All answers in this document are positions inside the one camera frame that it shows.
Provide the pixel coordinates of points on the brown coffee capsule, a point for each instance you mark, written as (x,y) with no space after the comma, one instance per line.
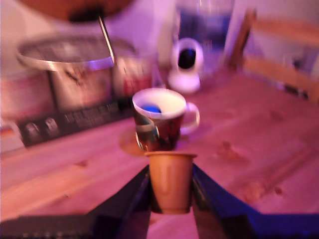
(170,184)

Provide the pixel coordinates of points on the blue coffee capsule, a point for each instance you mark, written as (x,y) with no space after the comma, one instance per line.
(150,108)

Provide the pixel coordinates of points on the dark red printed mug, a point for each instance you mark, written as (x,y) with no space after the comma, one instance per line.
(159,134)

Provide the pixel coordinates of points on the wooden chair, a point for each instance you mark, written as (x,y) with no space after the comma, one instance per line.
(279,67)

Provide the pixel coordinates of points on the large clear water bottle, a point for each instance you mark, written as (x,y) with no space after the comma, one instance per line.
(204,25)

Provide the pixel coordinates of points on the cork globe on metal stand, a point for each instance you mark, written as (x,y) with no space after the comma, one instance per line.
(74,7)

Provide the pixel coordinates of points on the small white round camera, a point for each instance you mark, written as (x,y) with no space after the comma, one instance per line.
(185,74)

